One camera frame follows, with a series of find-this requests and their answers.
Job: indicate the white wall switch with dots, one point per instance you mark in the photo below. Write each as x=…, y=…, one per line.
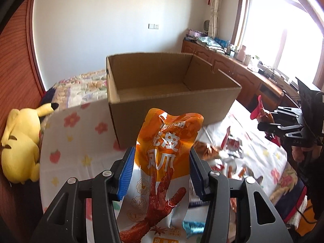
x=153, y=26

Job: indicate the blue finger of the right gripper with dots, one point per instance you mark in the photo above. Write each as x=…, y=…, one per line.
x=272, y=129

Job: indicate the floral white bed sheet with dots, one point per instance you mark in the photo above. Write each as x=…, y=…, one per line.
x=79, y=141

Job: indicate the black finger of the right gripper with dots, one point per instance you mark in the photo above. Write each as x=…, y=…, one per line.
x=289, y=111

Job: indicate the silver grey snack pouch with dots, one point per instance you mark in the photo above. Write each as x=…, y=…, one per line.
x=230, y=149

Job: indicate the orange chicken feet snack bag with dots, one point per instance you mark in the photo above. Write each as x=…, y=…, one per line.
x=156, y=202

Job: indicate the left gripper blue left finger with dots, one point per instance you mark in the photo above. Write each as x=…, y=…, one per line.
x=125, y=172

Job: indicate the pink snack bag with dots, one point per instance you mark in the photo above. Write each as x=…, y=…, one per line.
x=261, y=114

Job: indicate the small blue candy wrapper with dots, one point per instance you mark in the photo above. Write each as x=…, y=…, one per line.
x=193, y=228

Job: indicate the brown wooden sideboard cabinet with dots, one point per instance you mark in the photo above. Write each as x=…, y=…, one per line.
x=253, y=84

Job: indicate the person's right hand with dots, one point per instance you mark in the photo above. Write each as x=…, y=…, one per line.
x=298, y=153

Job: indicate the brown cardboard box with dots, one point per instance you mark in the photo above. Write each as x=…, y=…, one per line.
x=176, y=83

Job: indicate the yellow plush toy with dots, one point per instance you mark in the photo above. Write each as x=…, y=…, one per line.
x=20, y=141

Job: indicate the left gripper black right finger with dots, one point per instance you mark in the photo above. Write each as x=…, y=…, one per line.
x=199, y=174

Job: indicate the patterned window curtain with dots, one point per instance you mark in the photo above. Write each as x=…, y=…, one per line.
x=213, y=21

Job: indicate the pink thermos bottle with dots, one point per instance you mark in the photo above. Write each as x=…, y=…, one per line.
x=241, y=54

